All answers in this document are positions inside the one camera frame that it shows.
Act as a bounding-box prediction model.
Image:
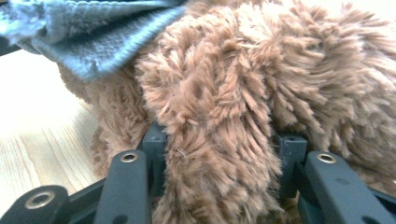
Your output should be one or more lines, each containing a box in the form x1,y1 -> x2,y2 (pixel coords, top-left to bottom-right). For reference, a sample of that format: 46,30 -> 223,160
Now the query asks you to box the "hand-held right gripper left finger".
138,124 -> 167,199

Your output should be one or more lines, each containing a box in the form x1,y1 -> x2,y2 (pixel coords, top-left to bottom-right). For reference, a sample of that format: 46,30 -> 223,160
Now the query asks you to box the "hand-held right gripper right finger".
276,133 -> 309,202

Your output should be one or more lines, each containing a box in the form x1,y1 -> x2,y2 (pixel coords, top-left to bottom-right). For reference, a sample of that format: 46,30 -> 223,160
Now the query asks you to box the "brown plush toy dog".
57,0 -> 396,224

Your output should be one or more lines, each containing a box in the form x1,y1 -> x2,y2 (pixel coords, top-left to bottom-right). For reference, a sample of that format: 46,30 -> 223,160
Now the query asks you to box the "grey fuzzy toy garment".
0,0 -> 188,82

